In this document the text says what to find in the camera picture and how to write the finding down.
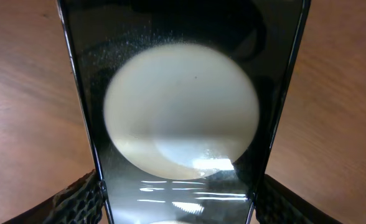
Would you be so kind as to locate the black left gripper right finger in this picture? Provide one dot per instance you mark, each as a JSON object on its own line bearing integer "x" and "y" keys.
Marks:
{"x": 276, "y": 204}

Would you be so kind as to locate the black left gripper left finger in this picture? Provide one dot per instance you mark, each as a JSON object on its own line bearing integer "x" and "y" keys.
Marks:
{"x": 80, "y": 202}

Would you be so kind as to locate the black Galaxy flip phone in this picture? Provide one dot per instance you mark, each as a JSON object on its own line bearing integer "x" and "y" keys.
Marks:
{"x": 181, "y": 101}

